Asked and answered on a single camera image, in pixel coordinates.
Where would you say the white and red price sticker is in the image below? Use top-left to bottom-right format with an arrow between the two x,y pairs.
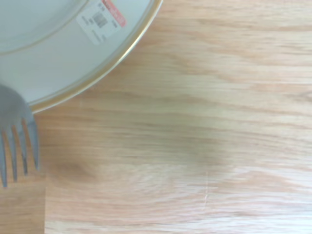
76,0 -> 127,45

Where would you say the silver metal fork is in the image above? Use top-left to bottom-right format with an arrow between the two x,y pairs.
0,84 -> 40,188

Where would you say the white plate with gold rim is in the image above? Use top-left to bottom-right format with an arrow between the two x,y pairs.
0,0 -> 164,115

